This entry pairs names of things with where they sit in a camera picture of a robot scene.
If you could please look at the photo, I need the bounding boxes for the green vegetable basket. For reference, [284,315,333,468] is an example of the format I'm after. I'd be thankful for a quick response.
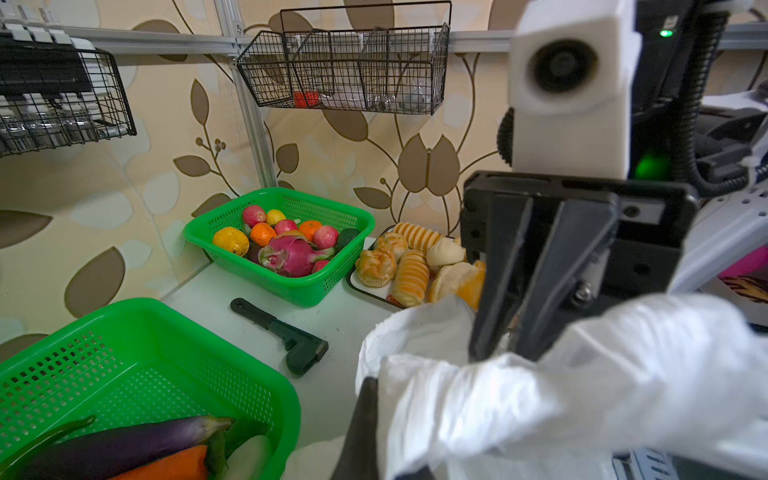
[1,298,301,479]

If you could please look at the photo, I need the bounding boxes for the white radish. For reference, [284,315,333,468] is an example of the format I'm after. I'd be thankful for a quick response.
[221,435,273,480]

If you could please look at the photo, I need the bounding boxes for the yellow lemon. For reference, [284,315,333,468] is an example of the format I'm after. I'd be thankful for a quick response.
[212,227,250,257]

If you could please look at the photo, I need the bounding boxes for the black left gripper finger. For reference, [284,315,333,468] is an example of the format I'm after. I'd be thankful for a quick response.
[331,377,379,480]

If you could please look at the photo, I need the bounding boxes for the orange carrot lower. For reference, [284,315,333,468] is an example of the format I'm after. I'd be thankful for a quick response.
[115,445,209,480]

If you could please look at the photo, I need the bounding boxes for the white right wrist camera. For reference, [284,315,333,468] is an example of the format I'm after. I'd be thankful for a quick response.
[508,1,642,180]

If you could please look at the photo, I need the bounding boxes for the green fruit basket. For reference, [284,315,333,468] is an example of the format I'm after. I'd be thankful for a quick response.
[183,187,375,308]

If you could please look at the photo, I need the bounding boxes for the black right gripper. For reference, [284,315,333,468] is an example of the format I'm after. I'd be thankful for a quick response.
[461,171,696,362]

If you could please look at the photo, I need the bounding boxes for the white plastic bag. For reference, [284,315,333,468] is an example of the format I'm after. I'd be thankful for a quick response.
[284,294,767,479]

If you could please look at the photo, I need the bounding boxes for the black wire basket back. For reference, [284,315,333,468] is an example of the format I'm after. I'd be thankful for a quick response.
[1,1,137,157]

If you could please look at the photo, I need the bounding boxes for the black wire basket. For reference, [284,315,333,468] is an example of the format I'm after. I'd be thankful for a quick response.
[236,1,453,115]
[1,1,137,157]

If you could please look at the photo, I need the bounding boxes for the pink dragon fruit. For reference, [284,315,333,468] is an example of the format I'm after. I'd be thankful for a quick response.
[257,235,336,278]

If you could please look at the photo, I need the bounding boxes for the bread tray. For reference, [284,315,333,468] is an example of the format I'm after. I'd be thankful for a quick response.
[347,222,486,310]

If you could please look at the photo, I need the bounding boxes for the purple eggplant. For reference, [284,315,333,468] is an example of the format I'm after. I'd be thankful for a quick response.
[11,416,235,479]

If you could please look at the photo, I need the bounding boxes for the black wire basket right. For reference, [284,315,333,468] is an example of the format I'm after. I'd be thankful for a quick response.
[236,1,453,115]

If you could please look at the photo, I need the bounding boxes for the green chili pepper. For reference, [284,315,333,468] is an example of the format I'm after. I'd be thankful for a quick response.
[1,415,96,479]

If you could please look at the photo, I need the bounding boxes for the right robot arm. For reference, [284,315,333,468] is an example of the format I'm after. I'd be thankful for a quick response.
[461,1,767,361]

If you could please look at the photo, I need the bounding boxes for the orange fruit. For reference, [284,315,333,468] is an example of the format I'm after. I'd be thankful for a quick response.
[249,222,277,247]

